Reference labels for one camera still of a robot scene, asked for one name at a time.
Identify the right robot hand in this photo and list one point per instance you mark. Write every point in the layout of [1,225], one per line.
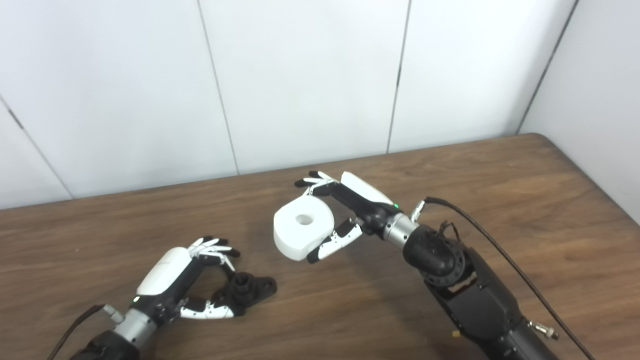
[365,197]

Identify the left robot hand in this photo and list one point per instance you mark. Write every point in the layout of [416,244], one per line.
[165,272]

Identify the round white piece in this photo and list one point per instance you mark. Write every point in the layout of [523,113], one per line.
[300,235]

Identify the black holder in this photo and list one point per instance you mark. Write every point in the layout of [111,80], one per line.
[252,290]

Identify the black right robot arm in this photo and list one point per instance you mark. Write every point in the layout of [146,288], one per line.
[470,290]

